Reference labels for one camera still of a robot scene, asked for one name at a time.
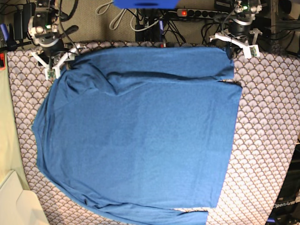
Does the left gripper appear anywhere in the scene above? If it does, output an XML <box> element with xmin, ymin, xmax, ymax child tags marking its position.
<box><xmin>225</xmin><ymin>21</ymin><xmax>251</xmax><ymax>59</ymax></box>

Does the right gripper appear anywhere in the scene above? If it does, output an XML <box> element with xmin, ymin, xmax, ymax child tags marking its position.
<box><xmin>39</xmin><ymin>38</ymin><xmax>73</xmax><ymax>70</ymax></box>

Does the blue long-sleeve T-shirt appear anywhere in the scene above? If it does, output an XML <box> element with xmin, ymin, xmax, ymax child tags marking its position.
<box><xmin>32</xmin><ymin>47</ymin><xmax>242</xmax><ymax>225</ymax></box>

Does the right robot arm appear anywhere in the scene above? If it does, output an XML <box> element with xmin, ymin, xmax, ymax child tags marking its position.
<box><xmin>28</xmin><ymin>0</ymin><xmax>79</xmax><ymax>71</ymax></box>

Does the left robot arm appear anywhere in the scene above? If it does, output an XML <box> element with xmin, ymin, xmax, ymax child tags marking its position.
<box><xmin>226</xmin><ymin>0</ymin><xmax>262</xmax><ymax>59</ymax></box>

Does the white power strip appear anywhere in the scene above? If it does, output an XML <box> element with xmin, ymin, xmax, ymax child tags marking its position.
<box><xmin>175</xmin><ymin>8</ymin><xmax>225</xmax><ymax>19</ymax></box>

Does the black power adapter brick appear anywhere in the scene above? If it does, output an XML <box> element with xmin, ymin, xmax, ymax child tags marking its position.
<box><xmin>13</xmin><ymin>2</ymin><xmax>36</xmax><ymax>41</ymax></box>

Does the blue box at top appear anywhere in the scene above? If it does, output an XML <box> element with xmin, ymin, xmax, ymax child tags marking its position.
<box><xmin>114</xmin><ymin>0</ymin><xmax>178</xmax><ymax>9</ymax></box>

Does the white plastic bin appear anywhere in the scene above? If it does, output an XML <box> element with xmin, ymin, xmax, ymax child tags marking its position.
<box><xmin>0</xmin><ymin>170</ymin><xmax>49</xmax><ymax>225</ymax></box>

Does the black OpenArm case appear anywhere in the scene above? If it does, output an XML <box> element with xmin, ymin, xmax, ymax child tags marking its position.
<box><xmin>266</xmin><ymin>144</ymin><xmax>300</xmax><ymax>225</ymax></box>

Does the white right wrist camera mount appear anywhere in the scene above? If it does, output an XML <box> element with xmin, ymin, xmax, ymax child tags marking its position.
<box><xmin>29</xmin><ymin>43</ymin><xmax>88</xmax><ymax>81</ymax></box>

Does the blue clamp handle left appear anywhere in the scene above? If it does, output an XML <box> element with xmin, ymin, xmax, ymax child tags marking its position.
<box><xmin>0</xmin><ymin>23</ymin><xmax>9</xmax><ymax>42</ymax></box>

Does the blue clamp handle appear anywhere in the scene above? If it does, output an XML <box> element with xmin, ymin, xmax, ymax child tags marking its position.
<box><xmin>0</xmin><ymin>23</ymin><xmax>9</xmax><ymax>42</ymax></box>
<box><xmin>158</xmin><ymin>20</ymin><xmax>164</xmax><ymax>43</ymax></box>

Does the blue centre clamp handle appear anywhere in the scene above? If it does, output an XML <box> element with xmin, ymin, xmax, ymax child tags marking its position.
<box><xmin>158</xmin><ymin>20</ymin><xmax>164</xmax><ymax>43</ymax></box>

